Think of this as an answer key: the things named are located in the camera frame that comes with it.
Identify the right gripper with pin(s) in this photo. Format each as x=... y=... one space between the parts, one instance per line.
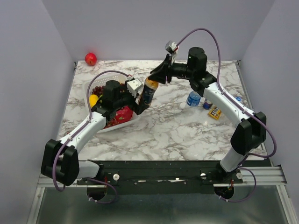
x=159 y=73

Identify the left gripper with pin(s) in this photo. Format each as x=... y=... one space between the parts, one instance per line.
x=138 y=108

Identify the tall orange juice bottle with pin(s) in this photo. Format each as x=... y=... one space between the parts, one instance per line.
x=148 y=92

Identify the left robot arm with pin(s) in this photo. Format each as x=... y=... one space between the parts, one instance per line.
x=60 y=159

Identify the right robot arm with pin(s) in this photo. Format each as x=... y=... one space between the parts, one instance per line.
x=249 y=126

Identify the red dragon fruit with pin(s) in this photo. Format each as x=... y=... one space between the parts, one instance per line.
x=123 y=115

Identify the light red grape bunch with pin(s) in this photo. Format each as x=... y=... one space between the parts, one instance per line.
x=111 y=123

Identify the dark red grape bunch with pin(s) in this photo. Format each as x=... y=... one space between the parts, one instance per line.
x=98 y=90

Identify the yellow lemon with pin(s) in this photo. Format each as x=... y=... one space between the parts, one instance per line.
x=93 y=100

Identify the white plastic basket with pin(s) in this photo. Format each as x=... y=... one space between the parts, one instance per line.
x=101 y=81

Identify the Red Bull can right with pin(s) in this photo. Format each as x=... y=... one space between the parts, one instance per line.
x=207 y=104

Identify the yellow M&M's candy pack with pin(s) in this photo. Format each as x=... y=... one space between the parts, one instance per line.
x=215 y=113

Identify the red apple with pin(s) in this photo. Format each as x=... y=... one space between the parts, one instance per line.
x=90 y=59

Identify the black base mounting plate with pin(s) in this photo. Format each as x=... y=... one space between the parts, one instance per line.
x=165 y=177

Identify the aluminium frame rail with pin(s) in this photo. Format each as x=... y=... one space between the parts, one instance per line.
x=265 y=176

